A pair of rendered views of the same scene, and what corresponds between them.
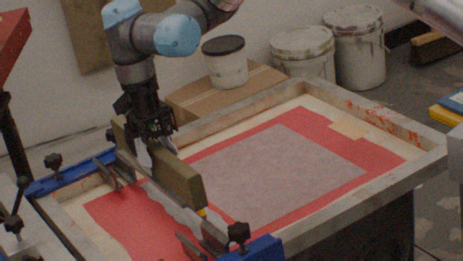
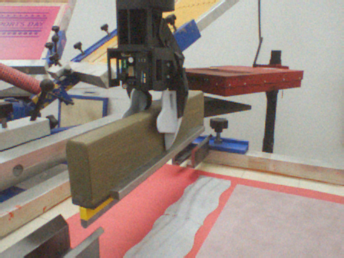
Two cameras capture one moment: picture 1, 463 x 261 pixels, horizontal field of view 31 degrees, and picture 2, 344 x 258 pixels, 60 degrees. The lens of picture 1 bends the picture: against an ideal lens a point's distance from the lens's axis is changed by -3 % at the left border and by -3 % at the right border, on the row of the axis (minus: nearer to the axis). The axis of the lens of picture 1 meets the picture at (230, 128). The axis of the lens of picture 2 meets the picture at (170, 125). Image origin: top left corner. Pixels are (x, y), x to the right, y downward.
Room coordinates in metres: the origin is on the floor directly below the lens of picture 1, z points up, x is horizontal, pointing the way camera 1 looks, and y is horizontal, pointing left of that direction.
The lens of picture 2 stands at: (1.24, -0.20, 1.23)
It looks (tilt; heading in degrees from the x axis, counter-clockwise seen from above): 15 degrees down; 51
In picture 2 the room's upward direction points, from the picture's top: straight up
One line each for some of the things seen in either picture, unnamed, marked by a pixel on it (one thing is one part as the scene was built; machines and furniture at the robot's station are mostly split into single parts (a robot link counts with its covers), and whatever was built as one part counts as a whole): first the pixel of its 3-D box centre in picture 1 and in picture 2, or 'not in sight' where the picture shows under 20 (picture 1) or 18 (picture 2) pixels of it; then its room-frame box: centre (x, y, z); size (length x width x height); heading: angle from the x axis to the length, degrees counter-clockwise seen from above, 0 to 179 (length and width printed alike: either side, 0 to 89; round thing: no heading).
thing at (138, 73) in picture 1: (136, 68); not in sight; (1.49, 0.15, 1.31); 0.08 x 0.08 x 0.05
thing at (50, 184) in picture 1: (92, 174); (187, 148); (1.73, 0.34, 0.98); 0.30 x 0.05 x 0.07; 116
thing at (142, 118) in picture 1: (146, 106); (146, 46); (1.48, 0.15, 1.23); 0.09 x 0.08 x 0.12; 26
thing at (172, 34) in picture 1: (171, 30); not in sight; (1.43, 0.07, 1.39); 0.11 x 0.11 x 0.08; 47
